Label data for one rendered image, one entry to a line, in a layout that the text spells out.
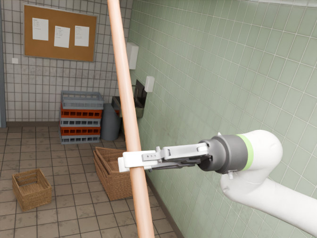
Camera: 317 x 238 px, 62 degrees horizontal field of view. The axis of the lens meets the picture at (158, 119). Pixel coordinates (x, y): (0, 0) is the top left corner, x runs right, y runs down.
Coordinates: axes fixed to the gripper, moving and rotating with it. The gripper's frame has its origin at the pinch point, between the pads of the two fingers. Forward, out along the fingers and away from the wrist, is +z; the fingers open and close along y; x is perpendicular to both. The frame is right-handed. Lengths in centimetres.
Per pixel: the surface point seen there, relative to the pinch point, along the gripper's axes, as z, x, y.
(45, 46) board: 1, 260, 304
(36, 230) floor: 18, 1, 260
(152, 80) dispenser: -121, 156, 219
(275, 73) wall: -124, 62, 51
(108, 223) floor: -54, -5, 255
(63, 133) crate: -22, 138, 353
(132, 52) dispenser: -117, 226, 255
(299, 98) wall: -124, 39, 42
